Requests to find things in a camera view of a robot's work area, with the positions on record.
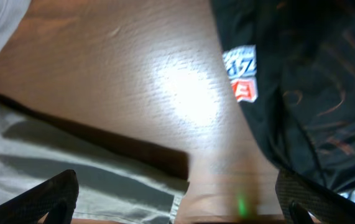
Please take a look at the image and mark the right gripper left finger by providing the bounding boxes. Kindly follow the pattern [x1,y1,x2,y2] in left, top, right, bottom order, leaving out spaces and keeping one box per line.
[0,169,79,224]

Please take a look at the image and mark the black patterned shirt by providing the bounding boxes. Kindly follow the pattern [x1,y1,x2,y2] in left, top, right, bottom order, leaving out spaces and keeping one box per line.
[211,0,355,196]

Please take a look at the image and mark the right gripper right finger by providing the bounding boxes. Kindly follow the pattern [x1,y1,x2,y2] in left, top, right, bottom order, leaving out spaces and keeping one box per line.
[275,169,355,224]

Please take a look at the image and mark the khaki cargo shorts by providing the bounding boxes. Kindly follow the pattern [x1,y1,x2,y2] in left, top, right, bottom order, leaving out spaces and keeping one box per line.
[0,0,190,224]

